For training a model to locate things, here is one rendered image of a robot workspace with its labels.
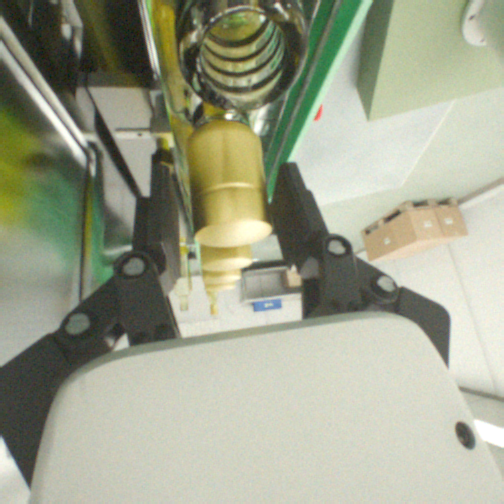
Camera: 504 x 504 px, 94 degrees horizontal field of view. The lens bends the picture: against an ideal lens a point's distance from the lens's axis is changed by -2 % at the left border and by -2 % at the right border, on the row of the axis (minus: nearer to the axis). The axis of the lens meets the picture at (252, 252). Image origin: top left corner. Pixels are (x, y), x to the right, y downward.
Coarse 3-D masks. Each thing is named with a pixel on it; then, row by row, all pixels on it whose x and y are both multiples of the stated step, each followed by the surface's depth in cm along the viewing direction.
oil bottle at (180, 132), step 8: (176, 120) 15; (176, 128) 15; (184, 128) 15; (176, 136) 16; (184, 136) 15; (176, 144) 16; (184, 144) 16; (176, 152) 17; (184, 152) 16; (184, 160) 17; (184, 168) 18
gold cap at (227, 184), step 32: (224, 128) 10; (192, 160) 10; (224, 160) 9; (256, 160) 10; (192, 192) 10; (224, 192) 9; (256, 192) 10; (192, 224) 10; (224, 224) 9; (256, 224) 9
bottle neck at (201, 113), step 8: (192, 96) 11; (192, 104) 11; (200, 104) 11; (192, 112) 11; (200, 112) 11; (208, 112) 10; (216, 112) 10; (224, 112) 10; (232, 112) 11; (248, 112) 12; (192, 120) 11; (200, 120) 11; (208, 120) 10; (216, 120) 10; (224, 120) 10; (232, 120) 10; (240, 120) 11; (248, 120) 11; (192, 128) 11
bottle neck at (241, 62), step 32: (192, 0) 4; (224, 0) 4; (256, 0) 4; (288, 0) 4; (192, 32) 5; (224, 32) 7; (256, 32) 7; (288, 32) 5; (192, 64) 5; (224, 64) 7; (256, 64) 7; (288, 64) 6; (224, 96) 6; (256, 96) 6
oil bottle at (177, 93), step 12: (156, 0) 10; (156, 12) 10; (168, 12) 10; (156, 24) 10; (168, 24) 10; (156, 36) 10; (168, 36) 10; (156, 48) 11; (168, 48) 10; (168, 60) 10; (168, 72) 11; (180, 72) 11; (168, 84) 11; (180, 84) 11; (168, 96) 12; (180, 96) 12; (168, 108) 14; (180, 108) 12; (180, 120) 13; (252, 120) 14
